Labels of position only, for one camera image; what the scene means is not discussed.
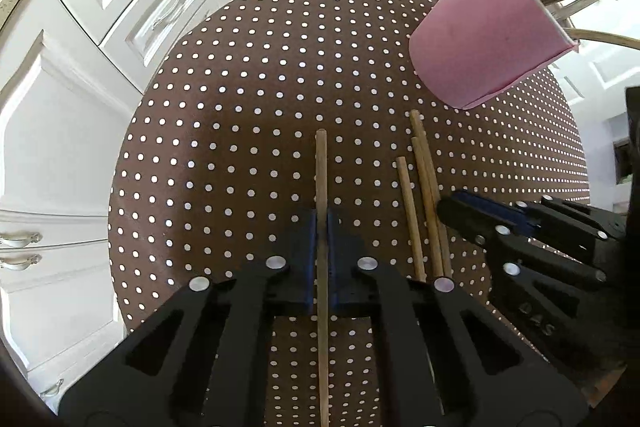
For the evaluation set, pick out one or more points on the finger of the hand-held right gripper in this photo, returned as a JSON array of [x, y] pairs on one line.
[[500, 212], [540, 302]]

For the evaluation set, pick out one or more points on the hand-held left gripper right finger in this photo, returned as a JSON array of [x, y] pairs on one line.
[[336, 257]]

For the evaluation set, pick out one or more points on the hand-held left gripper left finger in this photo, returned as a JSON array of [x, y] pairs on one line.
[[309, 257]]

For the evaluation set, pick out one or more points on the thin wooden chopstick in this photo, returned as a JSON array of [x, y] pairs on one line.
[[321, 187], [411, 217], [429, 172], [426, 207]]

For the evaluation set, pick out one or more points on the pink cup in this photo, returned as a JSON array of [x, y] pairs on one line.
[[485, 32]]

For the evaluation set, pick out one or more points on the brown dotted tablecloth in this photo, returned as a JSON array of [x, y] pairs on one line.
[[250, 132]]

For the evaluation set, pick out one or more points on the cream base cabinet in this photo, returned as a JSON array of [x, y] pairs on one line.
[[75, 107]]

